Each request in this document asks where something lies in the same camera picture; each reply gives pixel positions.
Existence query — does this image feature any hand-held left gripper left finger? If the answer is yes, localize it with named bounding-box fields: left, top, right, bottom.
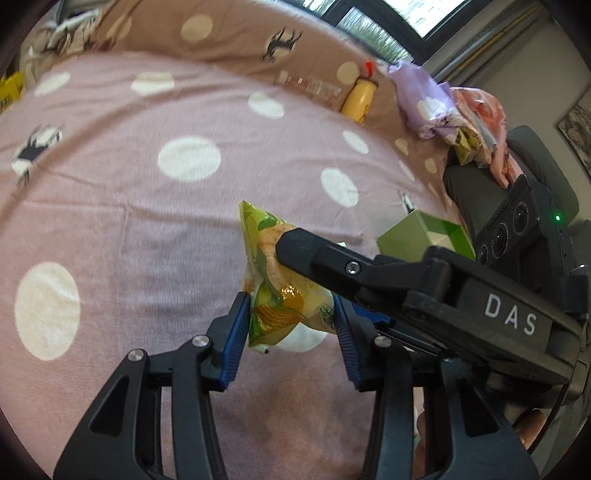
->
left=53, top=292, right=252, bottom=480

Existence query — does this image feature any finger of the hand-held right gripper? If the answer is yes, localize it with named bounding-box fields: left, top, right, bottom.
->
left=351, top=302, right=445, bottom=361
left=276, top=228, right=462, bottom=302

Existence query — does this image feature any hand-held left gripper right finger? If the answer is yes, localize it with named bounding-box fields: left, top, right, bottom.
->
left=332, top=295, right=541, bottom=480

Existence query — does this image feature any green yellow snack packet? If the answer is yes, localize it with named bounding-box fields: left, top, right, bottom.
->
left=238, top=200, right=338, bottom=355

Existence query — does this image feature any green cardboard box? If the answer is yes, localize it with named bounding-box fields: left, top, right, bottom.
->
left=376, top=210, right=477, bottom=261

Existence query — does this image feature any person's right hand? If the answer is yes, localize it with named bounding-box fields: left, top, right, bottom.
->
left=512, top=408, right=549, bottom=452

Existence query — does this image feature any black chair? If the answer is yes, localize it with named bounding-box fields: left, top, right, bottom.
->
left=442, top=124, right=580, bottom=232

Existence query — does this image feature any yellow bottle with red straw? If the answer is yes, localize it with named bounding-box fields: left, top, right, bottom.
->
left=339, top=62, right=380, bottom=126

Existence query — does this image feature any clear plastic bottle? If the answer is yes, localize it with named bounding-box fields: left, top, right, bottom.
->
left=276, top=70, right=345, bottom=109

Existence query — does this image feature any yellow green patterned bag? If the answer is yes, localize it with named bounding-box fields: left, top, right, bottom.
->
left=452, top=128, right=483, bottom=166

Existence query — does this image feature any purple cloth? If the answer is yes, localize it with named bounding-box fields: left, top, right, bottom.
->
left=387, top=62, right=462, bottom=139

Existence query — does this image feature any pink floral cloth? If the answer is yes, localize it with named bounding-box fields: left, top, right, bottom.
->
left=450, top=87, right=525, bottom=188

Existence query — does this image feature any window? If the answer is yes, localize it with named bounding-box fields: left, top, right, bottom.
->
left=295, top=0, right=472, bottom=70

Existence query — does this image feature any yellow box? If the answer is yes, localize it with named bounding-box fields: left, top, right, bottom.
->
left=0, top=71, right=25, bottom=112

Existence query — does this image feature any white striped cloth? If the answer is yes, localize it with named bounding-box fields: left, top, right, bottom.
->
left=28, top=0, right=107, bottom=61

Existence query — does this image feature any black cable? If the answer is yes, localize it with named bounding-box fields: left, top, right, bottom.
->
left=526, top=360, right=585, bottom=460

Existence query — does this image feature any wall picture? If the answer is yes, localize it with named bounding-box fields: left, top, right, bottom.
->
left=556, top=90, right=591, bottom=160

